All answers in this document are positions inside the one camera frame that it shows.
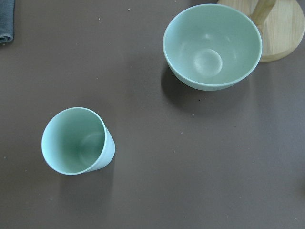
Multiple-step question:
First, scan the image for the green cup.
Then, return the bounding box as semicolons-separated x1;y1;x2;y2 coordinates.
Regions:
41;107;115;175

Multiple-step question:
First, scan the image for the green bowl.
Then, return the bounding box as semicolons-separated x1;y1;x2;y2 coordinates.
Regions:
163;4;263;91

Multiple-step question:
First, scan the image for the wooden cup tree stand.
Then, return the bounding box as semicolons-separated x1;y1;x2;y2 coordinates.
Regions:
217;0;305;62

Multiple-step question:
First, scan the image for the grey folded cloth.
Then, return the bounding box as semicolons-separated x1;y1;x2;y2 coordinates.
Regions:
0;0;15;44

